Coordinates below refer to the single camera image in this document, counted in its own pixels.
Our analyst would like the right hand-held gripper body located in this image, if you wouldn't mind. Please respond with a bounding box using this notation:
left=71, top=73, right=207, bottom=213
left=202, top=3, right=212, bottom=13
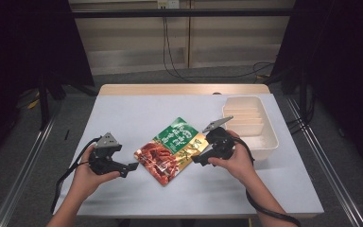
left=201, top=115, right=236, bottom=161

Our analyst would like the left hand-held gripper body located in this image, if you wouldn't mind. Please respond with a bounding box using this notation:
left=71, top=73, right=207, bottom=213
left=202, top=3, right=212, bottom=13
left=88, top=131, right=123, bottom=176

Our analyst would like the green and red food packet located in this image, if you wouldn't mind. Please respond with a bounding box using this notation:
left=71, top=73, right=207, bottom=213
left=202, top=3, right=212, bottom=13
left=133, top=116, right=210, bottom=187

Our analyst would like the person's left hand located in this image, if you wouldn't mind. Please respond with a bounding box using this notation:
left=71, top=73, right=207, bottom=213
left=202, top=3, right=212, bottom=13
left=71, top=145, right=121, bottom=202

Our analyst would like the person's right hand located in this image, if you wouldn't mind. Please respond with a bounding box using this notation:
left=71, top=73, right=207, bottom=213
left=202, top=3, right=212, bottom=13
left=207, top=130, right=257, bottom=187

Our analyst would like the white plastic divided container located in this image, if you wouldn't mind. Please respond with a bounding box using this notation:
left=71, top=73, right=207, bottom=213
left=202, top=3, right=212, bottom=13
left=221, top=96, right=280, bottom=162

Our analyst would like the white table cover sheet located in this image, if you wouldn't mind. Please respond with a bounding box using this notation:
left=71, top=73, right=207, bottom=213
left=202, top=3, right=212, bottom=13
left=53, top=93, right=325, bottom=219

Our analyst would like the black metal stand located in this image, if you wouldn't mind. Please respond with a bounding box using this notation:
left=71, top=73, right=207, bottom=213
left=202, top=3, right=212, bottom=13
left=36, top=71, right=68, bottom=132

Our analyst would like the black horizontal bar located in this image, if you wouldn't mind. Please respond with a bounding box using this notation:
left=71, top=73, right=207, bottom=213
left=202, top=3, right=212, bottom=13
left=70, top=9, right=297, bottom=19

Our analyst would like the black curtain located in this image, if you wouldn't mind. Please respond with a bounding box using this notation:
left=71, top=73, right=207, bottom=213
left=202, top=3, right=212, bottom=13
left=0, top=0, right=96, bottom=178
left=264, top=0, right=363, bottom=178

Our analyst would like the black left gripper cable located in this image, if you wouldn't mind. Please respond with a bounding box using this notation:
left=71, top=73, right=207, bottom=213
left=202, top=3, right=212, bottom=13
left=50, top=136, right=102, bottom=216

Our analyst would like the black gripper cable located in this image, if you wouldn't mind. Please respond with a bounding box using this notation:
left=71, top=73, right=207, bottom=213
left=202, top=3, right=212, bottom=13
left=232, top=136, right=303, bottom=227
left=50, top=136, right=102, bottom=216

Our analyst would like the metal floor rail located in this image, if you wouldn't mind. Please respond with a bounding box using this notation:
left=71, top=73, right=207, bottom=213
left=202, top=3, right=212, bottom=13
left=0, top=99, right=62, bottom=227
left=285, top=97, right=363, bottom=227

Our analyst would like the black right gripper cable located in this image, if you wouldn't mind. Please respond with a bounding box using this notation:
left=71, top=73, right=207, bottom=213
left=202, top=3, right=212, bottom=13
left=232, top=136, right=303, bottom=227

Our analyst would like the black wall cable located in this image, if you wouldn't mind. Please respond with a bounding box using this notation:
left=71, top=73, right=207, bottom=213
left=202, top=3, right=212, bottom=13
left=162, top=16, right=276, bottom=84

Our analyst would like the white wall power outlet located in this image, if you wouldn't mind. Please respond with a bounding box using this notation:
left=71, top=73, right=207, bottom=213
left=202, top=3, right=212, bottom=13
left=157, top=0, right=181, bottom=9

